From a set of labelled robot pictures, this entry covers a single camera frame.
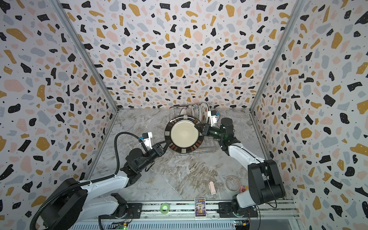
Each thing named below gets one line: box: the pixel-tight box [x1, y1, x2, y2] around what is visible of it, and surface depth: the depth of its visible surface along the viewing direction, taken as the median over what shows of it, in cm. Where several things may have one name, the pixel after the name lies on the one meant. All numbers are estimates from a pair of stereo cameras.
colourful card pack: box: [194, 197, 207, 218], surface depth 75 cm
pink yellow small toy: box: [240, 185, 249, 194], surface depth 81 cm
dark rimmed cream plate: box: [164, 114, 205, 154], surface depth 81 cm
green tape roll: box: [160, 202, 171, 215], surface depth 77 cm
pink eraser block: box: [208, 181, 217, 196], surface depth 81 cm
